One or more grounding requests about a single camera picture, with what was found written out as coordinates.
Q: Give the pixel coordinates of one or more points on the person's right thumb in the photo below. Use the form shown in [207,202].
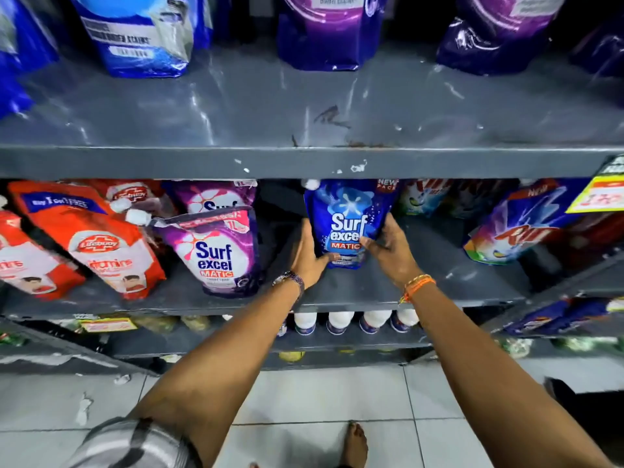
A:
[373,243]

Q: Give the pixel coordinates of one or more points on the multicoloured detergent powder pouch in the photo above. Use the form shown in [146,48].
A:
[426,194]
[521,224]

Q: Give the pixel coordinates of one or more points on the person's left thumb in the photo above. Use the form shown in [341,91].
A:
[327,259]

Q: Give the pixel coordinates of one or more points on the large purple detergent pouch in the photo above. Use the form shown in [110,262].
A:
[492,34]
[331,34]

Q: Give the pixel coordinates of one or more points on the yellow bottle cap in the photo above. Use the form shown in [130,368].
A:
[291,356]

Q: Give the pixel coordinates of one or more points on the white bottle with blue label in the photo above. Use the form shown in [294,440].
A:
[374,320]
[282,329]
[339,321]
[305,322]
[404,319]

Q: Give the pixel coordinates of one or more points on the blue pouch lying flat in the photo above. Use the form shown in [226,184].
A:
[560,316]

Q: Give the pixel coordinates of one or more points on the yellow price tag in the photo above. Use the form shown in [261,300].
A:
[602,192]

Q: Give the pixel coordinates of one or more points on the blue detergent refill pouch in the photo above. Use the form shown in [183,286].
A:
[346,209]

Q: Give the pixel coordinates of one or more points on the red handwash refill pouch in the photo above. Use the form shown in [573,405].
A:
[29,268]
[131,192]
[97,238]

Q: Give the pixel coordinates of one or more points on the yellow-green packet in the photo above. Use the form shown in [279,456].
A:
[155,324]
[196,323]

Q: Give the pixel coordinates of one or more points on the large blue detergent pouch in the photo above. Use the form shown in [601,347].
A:
[136,34]
[19,48]

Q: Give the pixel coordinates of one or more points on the grey metal shelf unit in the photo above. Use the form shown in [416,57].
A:
[273,121]

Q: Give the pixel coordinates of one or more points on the side grey metal shelf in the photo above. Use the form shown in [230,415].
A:
[585,282]

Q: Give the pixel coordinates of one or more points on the orange thread wristband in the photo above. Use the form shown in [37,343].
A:
[417,285]

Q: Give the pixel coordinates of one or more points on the yellow shelf label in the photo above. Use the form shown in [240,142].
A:
[108,325]

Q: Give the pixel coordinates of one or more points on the striped grey shirt sleeve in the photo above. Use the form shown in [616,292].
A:
[126,445]

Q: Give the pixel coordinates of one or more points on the person's right forearm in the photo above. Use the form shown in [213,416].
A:
[492,385]

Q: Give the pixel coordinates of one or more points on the person's bare foot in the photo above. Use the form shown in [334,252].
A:
[355,445]

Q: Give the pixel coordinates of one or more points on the person's right hand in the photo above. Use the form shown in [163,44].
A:
[397,258]

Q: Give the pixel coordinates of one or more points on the purple detergent refill pouch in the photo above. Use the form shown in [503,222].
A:
[209,194]
[219,258]

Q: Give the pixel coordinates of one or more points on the person's left hand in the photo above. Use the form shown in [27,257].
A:
[304,260]

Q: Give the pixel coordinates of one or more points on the person's left forearm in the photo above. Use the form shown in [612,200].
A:
[224,365]

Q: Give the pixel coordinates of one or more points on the dark object on floor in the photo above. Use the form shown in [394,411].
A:
[590,409]

